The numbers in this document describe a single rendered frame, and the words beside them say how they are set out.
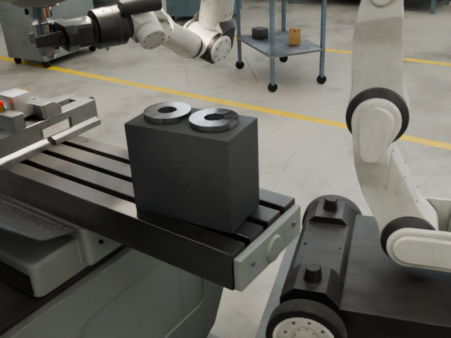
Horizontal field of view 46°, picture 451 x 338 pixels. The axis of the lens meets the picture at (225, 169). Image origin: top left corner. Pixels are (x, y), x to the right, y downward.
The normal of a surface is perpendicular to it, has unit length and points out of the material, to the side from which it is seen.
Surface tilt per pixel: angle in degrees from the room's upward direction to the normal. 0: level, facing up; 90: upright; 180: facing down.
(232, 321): 0
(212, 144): 90
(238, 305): 0
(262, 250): 90
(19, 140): 90
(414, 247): 90
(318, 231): 0
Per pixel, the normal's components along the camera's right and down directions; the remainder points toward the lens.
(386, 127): -0.29, 0.45
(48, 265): 0.82, 0.23
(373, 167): -0.26, 0.78
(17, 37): -0.51, 0.41
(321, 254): -0.05, -0.89
